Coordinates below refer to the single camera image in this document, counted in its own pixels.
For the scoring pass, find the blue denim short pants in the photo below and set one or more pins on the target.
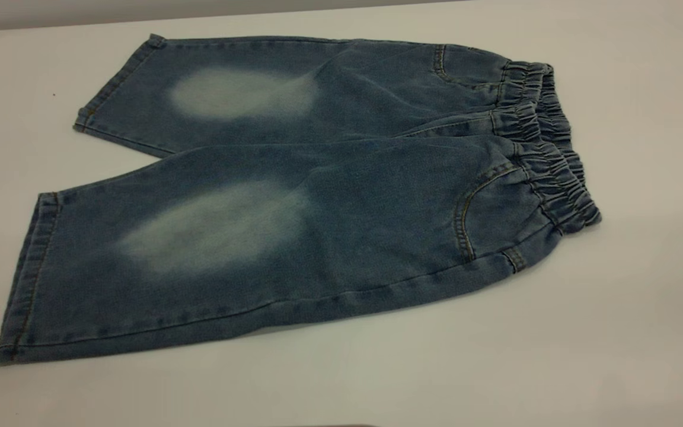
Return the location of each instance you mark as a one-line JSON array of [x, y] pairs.
[[318, 207]]

